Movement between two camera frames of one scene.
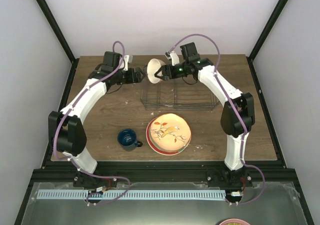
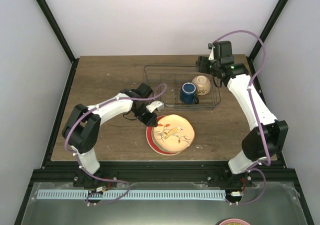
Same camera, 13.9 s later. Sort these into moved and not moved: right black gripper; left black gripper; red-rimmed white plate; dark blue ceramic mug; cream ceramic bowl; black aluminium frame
Moved: left black gripper; right black gripper; cream ceramic bowl; dark blue ceramic mug
Not moved: black aluminium frame; red-rimmed white plate
